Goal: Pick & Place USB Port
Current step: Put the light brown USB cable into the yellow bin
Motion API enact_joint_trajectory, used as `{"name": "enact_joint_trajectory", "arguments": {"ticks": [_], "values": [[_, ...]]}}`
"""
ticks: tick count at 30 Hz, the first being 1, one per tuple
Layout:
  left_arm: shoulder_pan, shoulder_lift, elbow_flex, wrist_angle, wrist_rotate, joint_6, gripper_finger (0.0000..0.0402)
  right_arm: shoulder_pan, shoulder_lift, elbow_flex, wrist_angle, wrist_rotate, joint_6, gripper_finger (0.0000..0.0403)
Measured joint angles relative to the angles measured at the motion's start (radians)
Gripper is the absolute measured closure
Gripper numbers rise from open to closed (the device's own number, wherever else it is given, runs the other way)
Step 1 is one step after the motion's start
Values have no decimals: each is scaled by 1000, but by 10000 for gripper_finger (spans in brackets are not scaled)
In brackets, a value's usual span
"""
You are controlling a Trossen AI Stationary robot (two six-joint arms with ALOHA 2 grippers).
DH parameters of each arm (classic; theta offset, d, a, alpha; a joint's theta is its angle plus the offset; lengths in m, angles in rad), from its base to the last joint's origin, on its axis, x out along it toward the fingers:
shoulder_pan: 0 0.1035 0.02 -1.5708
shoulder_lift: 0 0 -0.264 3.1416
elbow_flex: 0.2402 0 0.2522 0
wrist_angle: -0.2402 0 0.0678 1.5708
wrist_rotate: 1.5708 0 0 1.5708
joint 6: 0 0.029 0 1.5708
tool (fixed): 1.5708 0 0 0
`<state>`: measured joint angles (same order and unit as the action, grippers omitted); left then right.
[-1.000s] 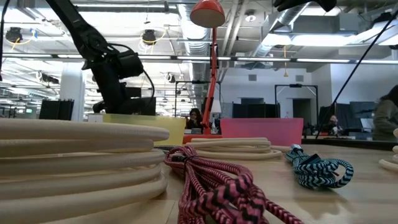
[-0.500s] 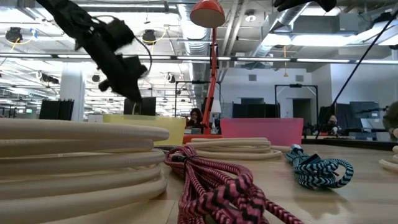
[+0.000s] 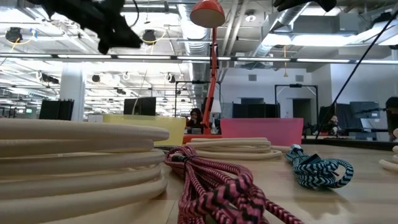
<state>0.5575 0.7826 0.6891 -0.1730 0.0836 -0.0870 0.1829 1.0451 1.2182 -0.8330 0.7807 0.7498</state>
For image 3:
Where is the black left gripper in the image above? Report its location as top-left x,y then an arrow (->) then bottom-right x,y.
93,9 -> 144,55

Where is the black white braided usb cable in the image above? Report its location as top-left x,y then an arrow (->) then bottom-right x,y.
154,144 -> 184,153

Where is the cream usb cable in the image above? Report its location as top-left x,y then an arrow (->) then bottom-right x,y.
0,118 -> 170,224
185,136 -> 293,161
378,128 -> 398,174

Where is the pink black braided usb cable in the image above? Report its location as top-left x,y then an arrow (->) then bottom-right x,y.
164,145 -> 305,224

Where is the teal black braided usb cable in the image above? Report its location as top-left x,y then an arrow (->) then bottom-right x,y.
284,143 -> 354,190

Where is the black ceiling-mounted device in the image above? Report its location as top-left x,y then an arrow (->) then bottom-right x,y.
4,27 -> 24,44
142,29 -> 157,46

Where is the long led light bar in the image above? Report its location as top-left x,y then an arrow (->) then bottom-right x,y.
0,53 -> 398,65

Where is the black monitor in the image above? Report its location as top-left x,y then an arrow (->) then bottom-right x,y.
123,96 -> 157,116

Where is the white building column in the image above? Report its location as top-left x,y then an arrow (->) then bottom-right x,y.
59,63 -> 86,122

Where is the red desk lamp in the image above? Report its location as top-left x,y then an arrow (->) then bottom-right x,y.
182,0 -> 226,144

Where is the yellow translucent plastic bin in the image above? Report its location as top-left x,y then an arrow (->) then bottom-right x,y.
103,114 -> 187,146

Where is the black ribbed panel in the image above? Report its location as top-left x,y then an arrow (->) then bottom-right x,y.
39,98 -> 75,121

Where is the person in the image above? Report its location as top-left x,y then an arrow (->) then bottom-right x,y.
328,114 -> 340,135
185,107 -> 205,130
385,96 -> 398,141

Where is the pink translucent plastic bin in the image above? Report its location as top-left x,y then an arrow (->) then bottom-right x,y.
220,117 -> 304,147

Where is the grey background monitor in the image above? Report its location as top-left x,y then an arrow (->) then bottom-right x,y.
349,101 -> 381,119

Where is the black background rig frame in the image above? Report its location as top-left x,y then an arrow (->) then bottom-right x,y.
274,83 -> 319,125
174,80 -> 222,118

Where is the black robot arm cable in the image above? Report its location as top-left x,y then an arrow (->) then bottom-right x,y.
314,9 -> 398,140

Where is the black table edge rail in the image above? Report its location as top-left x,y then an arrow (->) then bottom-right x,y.
301,138 -> 398,152

